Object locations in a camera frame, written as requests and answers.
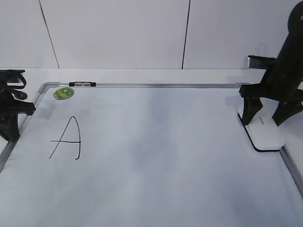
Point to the round green magnet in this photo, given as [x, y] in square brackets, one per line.
[63, 93]

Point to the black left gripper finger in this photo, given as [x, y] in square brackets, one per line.
[9, 127]

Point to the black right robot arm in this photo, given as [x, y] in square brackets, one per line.
[291, 53]

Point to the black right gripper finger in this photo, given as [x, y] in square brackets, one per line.
[252, 105]
[286, 110]

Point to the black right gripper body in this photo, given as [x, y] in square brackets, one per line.
[278, 83]

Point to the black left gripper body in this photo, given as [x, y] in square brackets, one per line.
[11, 96]

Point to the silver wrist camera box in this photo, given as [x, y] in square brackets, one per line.
[260, 62]

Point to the white whiteboard eraser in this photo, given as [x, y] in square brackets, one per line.
[263, 132]

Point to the white board with aluminium frame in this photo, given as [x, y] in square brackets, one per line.
[143, 156]

